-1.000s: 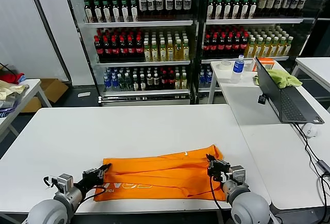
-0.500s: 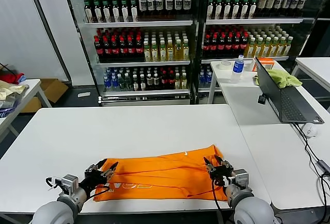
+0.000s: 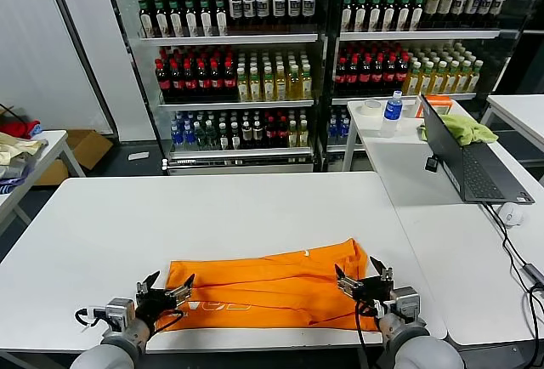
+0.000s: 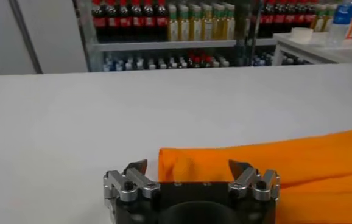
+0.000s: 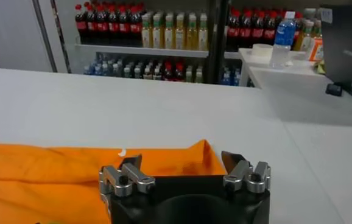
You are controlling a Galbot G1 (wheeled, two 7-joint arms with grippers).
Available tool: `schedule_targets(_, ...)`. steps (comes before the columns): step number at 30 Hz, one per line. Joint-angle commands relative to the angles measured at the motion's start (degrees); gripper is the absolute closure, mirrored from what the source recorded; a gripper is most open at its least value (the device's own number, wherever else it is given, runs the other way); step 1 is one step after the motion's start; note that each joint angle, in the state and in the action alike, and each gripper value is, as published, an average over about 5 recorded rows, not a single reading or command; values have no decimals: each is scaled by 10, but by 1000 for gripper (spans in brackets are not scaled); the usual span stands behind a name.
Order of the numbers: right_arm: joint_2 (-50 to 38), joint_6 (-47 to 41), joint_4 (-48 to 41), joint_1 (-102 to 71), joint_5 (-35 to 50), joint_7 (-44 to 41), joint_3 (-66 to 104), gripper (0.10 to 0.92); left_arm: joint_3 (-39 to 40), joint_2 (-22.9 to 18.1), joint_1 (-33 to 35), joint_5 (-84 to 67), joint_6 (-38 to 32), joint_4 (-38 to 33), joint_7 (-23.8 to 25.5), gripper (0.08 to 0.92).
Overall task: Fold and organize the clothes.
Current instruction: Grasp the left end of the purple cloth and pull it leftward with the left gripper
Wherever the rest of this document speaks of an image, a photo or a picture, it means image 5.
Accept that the small dark bottle white label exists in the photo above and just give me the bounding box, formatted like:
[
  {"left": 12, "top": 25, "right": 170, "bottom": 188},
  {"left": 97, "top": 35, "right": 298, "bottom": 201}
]
[
  {"left": 132, "top": 64, "right": 143, "bottom": 79},
  {"left": 122, "top": 64, "right": 133, "bottom": 79}
]

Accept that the orange t-shirt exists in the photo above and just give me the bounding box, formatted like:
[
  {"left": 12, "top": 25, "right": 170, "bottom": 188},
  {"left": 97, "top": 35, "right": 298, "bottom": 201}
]
[{"left": 0, "top": 139, "right": 227, "bottom": 224}]

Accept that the black laptop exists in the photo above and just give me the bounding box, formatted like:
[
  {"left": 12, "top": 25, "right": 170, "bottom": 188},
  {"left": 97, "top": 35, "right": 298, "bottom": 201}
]
[{"left": 319, "top": 2, "right": 352, "bottom": 110}]

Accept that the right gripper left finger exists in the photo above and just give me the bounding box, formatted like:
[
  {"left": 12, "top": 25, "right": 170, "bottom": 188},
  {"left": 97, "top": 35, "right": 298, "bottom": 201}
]
[{"left": 99, "top": 154, "right": 156, "bottom": 198}]

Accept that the dark wall trim strip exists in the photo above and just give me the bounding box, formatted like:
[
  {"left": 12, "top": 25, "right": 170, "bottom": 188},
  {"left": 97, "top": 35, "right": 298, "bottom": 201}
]
[{"left": 32, "top": 0, "right": 58, "bottom": 73}]

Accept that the small red-cap cola bottle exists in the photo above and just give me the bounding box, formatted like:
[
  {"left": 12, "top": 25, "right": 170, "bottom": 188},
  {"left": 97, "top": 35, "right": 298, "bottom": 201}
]
[
  {"left": 163, "top": 62, "right": 174, "bottom": 82},
  {"left": 174, "top": 62, "right": 185, "bottom": 82}
]

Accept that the small yellow tea bottle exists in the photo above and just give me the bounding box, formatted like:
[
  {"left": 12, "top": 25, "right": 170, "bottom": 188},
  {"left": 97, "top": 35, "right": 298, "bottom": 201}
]
[
  {"left": 185, "top": 66, "right": 195, "bottom": 83},
  {"left": 194, "top": 66, "right": 205, "bottom": 83}
]

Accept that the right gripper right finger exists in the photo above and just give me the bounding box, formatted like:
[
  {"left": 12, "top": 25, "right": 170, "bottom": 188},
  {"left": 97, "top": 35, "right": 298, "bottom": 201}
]
[{"left": 220, "top": 150, "right": 272, "bottom": 194}]

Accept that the green cloth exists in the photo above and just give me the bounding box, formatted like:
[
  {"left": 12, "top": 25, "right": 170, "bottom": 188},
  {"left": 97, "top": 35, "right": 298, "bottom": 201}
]
[{"left": 315, "top": 59, "right": 326, "bottom": 74}]

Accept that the blue-label water bottle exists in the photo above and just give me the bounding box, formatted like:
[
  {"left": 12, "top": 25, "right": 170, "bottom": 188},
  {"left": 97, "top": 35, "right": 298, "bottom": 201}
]
[{"left": 269, "top": 11, "right": 297, "bottom": 69}]

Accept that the white tape roll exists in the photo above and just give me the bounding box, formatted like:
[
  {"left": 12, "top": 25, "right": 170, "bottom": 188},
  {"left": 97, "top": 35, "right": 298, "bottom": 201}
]
[{"left": 251, "top": 43, "right": 273, "bottom": 58}]

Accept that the orange box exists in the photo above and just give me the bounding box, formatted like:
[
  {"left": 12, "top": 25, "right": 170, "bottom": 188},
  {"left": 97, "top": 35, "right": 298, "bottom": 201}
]
[{"left": 308, "top": 36, "right": 325, "bottom": 61}]

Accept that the small black dongle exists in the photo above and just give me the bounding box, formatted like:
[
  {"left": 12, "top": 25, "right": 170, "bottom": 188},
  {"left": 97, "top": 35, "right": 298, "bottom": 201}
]
[{"left": 325, "top": 82, "right": 343, "bottom": 97}]

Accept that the small teal drink bottle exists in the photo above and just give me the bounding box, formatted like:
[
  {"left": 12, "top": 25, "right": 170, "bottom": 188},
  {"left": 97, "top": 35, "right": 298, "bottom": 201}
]
[
  {"left": 111, "top": 62, "right": 122, "bottom": 78},
  {"left": 102, "top": 61, "right": 112, "bottom": 77}
]

